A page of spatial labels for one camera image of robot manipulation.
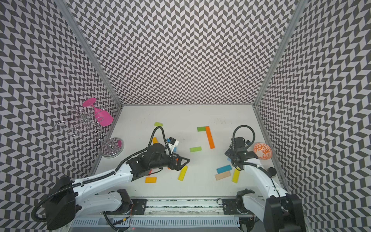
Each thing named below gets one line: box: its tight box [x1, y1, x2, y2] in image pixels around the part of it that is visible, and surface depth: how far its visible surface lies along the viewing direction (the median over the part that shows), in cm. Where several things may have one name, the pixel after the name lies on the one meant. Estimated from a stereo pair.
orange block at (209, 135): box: [205, 126, 215, 144], surface depth 104 cm
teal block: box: [216, 164, 233, 174], surface depth 86 cm
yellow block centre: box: [177, 165, 188, 182], surface depth 85 cm
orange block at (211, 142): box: [207, 135, 215, 149], surface depth 99 cm
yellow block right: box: [231, 166, 241, 184], surface depth 84 cm
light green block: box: [189, 146, 202, 153], surface depth 96 cm
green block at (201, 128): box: [197, 126, 207, 132], surface depth 107 cm
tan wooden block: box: [214, 170, 231, 181], surface depth 84 cm
